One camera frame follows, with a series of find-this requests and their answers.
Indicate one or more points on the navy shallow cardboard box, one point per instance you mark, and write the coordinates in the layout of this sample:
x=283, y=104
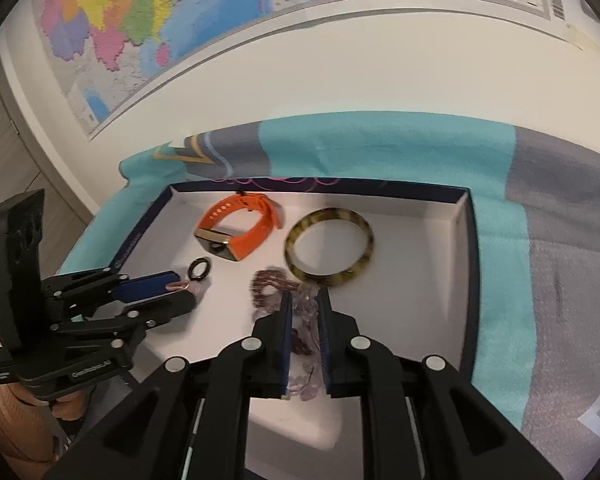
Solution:
x=420, y=285

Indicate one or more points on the grey door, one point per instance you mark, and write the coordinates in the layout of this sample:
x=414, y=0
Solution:
x=5, y=150

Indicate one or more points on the tortoiseshell bangle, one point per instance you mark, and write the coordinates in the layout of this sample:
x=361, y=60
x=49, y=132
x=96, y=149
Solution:
x=330, y=216

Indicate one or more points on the orange smart band watch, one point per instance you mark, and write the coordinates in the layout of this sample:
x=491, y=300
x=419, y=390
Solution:
x=250, y=240

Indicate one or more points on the colourful wall map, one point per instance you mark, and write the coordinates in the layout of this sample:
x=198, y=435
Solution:
x=130, y=10

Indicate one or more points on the person's left hand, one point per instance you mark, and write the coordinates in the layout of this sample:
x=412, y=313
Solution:
x=72, y=405

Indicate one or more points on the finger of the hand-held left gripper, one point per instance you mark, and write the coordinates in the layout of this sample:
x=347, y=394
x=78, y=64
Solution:
x=150, y=285
x=175, y=305

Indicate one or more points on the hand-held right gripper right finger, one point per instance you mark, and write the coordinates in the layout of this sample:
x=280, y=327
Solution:
x=324, y=340

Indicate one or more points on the teal grey patterned cloth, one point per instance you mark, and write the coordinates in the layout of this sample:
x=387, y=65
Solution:
x=555, y=285

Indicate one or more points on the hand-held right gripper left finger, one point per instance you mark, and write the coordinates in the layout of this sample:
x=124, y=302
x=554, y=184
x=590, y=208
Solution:
x=285, y=340

